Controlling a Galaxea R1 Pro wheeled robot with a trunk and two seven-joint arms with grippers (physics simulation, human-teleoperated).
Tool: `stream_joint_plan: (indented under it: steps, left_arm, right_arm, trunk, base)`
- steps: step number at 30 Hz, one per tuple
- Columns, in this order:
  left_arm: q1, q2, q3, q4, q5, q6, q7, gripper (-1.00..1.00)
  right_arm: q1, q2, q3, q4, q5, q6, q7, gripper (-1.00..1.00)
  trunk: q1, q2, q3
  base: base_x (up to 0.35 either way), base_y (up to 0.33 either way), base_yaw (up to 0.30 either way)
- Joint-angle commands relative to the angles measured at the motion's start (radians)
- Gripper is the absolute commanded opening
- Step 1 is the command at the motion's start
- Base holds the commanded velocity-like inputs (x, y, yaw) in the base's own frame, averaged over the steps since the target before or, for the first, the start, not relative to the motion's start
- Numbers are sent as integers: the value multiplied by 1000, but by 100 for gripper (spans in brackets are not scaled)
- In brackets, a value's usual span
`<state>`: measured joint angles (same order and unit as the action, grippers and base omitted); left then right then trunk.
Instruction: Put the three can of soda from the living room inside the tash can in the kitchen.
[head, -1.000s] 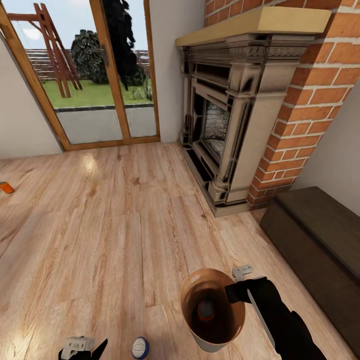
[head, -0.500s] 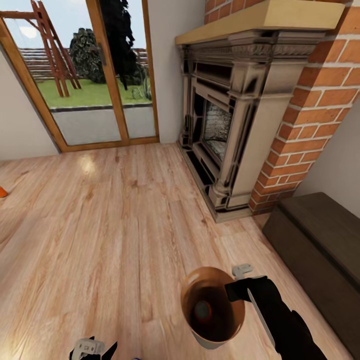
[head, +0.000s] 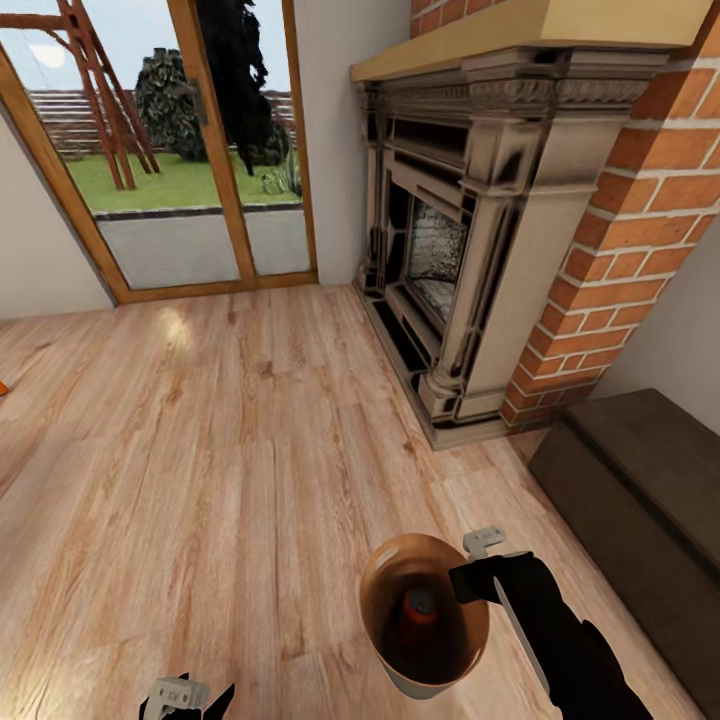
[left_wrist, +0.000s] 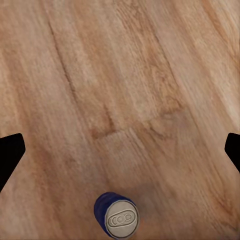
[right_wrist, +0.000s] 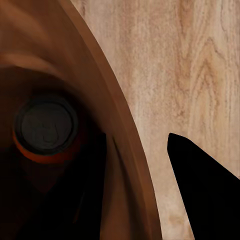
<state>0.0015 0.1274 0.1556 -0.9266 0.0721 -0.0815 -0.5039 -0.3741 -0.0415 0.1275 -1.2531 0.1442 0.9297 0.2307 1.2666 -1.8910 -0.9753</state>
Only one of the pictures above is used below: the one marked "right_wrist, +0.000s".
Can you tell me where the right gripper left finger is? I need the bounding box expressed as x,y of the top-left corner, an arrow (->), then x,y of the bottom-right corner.
12,133 -> 107,240

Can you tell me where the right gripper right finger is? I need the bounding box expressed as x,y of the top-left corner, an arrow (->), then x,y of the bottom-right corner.
167,133 -> 240,240

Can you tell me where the can of soda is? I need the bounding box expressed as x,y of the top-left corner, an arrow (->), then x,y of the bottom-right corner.
12,93 -> 89,164

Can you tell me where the trash can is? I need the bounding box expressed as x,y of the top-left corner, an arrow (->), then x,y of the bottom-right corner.
0,0 -> 163,240

